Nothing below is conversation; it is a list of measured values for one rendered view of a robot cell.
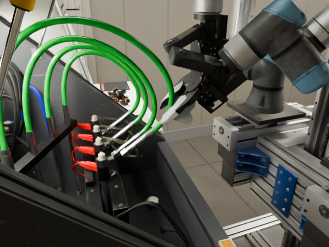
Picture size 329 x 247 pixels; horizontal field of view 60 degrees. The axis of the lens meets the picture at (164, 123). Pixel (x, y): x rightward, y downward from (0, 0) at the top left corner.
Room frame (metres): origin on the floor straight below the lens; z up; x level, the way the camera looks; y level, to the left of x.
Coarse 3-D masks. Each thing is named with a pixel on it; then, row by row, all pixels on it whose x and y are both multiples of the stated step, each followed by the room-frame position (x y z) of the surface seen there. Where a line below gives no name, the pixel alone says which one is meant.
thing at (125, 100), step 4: (116, 88) 1.41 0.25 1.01; (108, 92) 1.40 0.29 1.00; (112, 92) 1.39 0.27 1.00; (116, 92) 1.36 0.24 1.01; (120, 92) 1.30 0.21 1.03; (124, 92) 1.42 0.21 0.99; (112, 96) 1.32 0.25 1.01; (116, 96) 1.29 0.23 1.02; (120, 96) 1.29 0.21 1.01; (124, 96) 1.29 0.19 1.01; (116, 100) 1.24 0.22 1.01; (124, 100) 1.25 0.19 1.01; (128, 100) 1.24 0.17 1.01; (124, 104) 1.25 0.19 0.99
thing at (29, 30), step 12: (36, 24) 0.56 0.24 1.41; (48, 24) 0.56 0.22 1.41; (84, 24) 0.58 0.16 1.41; (96, 24) 0.59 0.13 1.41; (108, 24) 0.60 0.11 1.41; (24, 36) 0.55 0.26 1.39; (120, 36) 0.60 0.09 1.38; (132, 36) 0.61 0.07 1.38; (144, 48) 0.61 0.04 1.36; (0, 60) 0.54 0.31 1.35; (156, 60) 0.62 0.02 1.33; (168, 84) 0.63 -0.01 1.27; (0, 108) 0.53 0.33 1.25; (168, 108) 0.63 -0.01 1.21; (0, 120) 0.53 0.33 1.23; (0, 132) 0.53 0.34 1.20; (0, 144) 0.53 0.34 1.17
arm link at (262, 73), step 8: (256, 64) 1.06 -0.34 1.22; (264, 64) 1.05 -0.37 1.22; (272, 64) 1.04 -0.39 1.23; (248, 72) 1.07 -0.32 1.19; (256, 72) 1.06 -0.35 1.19; (264, 72) 1.05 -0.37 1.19; (272, 72) 1.03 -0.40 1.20; (280, 72) 1.04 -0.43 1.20; (256, 80) 1.07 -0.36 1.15; (264, 80) 1.04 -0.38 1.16; (272, 80) 1.03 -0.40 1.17; (280, 80) 1.04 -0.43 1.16
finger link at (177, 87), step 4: (180, 84) 0.66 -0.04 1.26; (176, 88) 0.66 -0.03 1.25; (180, 88) 0.64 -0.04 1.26; (184, 88) 0.65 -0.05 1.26; (176, 92) 0.65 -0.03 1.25; (180, 92) 0.65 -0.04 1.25; (184, 92) 0.65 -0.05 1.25; (168, 96) 0.66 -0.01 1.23; (176, 96) 0.66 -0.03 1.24; (180, 96) 0.66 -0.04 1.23; (164, 100) 0.66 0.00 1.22; (168, 100) 0.66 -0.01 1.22; (176, 100) 0.67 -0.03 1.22; (160, 104) 0.67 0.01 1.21; (164, 104) 0.66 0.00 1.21; (160, 108) 0.67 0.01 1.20
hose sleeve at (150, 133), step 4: (148, 132) 0.62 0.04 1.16; (152, 132) 0.61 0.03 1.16; (144, 136) 0.61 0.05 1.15; (148, 136) 0.61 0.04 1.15; (136, 140) 0.61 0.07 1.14; (140, 140) 0.61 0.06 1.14; (144, 140) 0.61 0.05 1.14; (132, 144) 0.61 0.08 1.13; (136, 144) 0.60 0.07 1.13; (140, 144) 0.61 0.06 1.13; (128, 148) 0.60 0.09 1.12; (132, 148) 0.60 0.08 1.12; (136, 148) 0.60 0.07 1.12; (128, 152) 0.60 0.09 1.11
